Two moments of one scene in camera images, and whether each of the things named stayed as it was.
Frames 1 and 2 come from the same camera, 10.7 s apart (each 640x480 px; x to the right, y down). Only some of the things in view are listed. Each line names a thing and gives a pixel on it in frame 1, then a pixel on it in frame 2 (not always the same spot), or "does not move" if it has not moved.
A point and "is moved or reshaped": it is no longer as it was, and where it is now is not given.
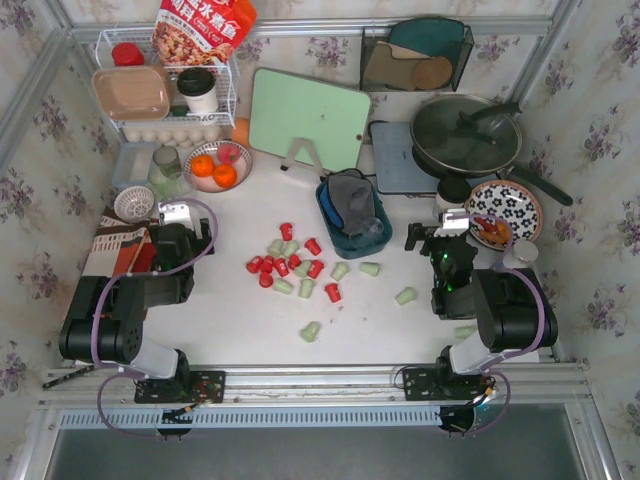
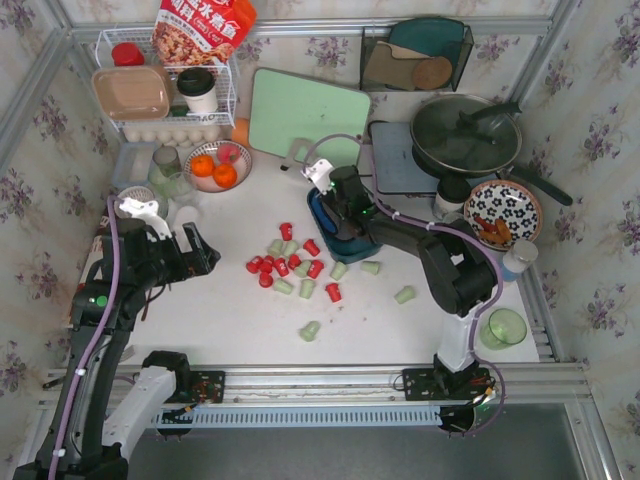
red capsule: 312,245 does not move
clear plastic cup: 368,236 is moved or reshaped
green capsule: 406,296 does not move
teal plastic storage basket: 345,247 is moved or reshaped
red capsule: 315,269 does not move
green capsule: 282,286 does not move
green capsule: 370,268 does not move
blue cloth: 330,205 is moved or reshaped
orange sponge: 240,134 does not move
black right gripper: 417,238 → 337,201
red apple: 228,153 does not move
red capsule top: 286,229 does not move
